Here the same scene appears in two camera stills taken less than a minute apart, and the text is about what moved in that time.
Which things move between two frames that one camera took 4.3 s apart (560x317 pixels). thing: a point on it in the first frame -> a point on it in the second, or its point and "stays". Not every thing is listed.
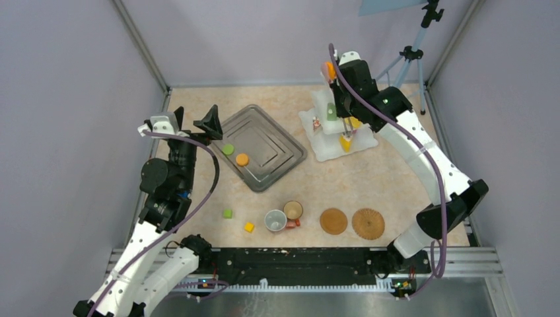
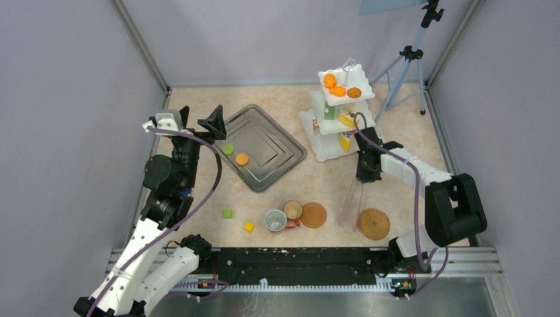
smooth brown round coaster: x=333 y=221 -> x=314 y=214
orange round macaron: x=242 y=159 stays
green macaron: x=228 y=149 stays
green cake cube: x=331 y=114 stays
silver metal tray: x=258 y=147 stays
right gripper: x=340 y=111 -> x=362 y=176
